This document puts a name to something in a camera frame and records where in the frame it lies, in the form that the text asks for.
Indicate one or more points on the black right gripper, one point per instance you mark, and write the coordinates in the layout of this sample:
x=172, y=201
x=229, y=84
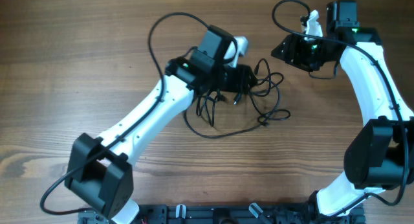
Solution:
x=288, y=52

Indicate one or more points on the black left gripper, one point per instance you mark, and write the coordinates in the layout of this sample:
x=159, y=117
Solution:
x=243, y=77

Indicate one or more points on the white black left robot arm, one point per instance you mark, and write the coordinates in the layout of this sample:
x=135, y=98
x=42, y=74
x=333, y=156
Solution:
x=103, y=166

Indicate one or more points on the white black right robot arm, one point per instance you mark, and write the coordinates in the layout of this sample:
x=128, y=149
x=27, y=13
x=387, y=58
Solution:
x=380, y=158

